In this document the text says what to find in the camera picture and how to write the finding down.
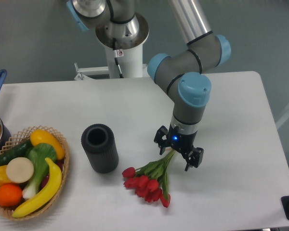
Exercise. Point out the yellow banana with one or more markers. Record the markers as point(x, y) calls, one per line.
point(45, 195)

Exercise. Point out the green cucumber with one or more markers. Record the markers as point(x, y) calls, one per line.
point(16, 151)

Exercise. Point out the green bok choy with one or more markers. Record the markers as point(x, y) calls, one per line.
point(37, 156)

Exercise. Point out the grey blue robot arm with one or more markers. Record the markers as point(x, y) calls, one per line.
point(181, 77)

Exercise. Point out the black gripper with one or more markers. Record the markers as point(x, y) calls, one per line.
point(182, 143)

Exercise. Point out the beige round disc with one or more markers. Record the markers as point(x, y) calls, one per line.
point(19, 170)

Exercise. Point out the dark grey ribbed vase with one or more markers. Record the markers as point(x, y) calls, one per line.
point(98, 142)

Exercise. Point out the red tulip bouquet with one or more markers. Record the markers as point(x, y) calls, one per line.
point(150, 182)

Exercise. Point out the orange fruit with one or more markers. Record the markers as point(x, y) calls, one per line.
point(10, 195)

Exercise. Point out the woven wicker basket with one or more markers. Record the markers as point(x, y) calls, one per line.
point(20, 137)

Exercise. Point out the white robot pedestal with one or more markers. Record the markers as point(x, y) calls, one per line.
point(123, 44)

